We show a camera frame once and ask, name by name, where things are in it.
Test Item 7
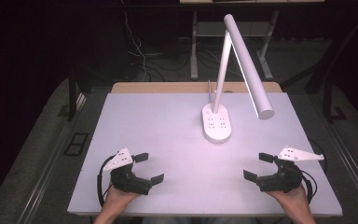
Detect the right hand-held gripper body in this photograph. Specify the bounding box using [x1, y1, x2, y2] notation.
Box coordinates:
[255, 146, 325, 194]

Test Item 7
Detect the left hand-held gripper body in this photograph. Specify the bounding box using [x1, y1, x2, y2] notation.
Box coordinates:
[102, 147, 154, 196]

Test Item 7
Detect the person's left hand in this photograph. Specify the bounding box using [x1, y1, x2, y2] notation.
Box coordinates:
[103, 182, 142, 216]

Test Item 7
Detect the person's right hand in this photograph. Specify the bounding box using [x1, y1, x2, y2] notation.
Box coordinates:
[266, 184, 312, 217]

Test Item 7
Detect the white desk lamp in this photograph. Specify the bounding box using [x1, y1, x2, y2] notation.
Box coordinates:
[200, 13, 276, 145]

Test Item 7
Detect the black metal stand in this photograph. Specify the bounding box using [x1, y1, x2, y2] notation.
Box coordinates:
[281, 15, 358, 124]
[67, 68, 90, 122]

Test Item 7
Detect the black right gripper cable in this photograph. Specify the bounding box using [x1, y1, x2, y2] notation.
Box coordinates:
[300, 169, 319, 203]

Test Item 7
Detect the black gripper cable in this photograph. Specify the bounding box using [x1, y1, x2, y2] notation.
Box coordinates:
[300, 169, 319, 203]
[96, 154, 116, 208]

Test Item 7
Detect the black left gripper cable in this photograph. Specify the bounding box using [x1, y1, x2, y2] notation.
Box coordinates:
[96, 154, 116, 208]

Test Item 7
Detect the black floor frame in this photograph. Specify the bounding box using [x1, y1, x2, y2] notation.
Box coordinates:
[62, 132, 90, 157]

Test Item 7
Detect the white lamp cord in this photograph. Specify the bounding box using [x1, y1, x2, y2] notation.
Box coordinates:
[207, 79, 214, 105]

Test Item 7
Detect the bundle of floor cables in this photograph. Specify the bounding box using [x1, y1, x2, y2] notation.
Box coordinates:
[122, 10, 190, 82]

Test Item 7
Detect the white metal table frame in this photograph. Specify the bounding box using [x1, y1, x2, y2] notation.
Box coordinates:
[189, 10, 280, 81]

